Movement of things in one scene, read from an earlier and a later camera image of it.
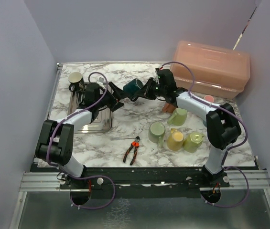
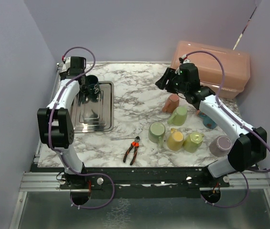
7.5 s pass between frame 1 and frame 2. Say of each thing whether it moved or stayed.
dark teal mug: moved
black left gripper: moved
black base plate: stayed
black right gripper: moved
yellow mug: stayed
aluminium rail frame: stayed
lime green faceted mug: stayed
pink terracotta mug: stayed
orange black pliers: stayed
